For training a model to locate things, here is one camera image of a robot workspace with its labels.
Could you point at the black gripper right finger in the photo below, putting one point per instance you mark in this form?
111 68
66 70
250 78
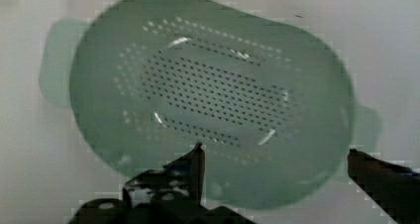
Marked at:
394 188

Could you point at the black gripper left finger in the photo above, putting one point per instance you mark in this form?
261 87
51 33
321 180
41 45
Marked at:
184 175

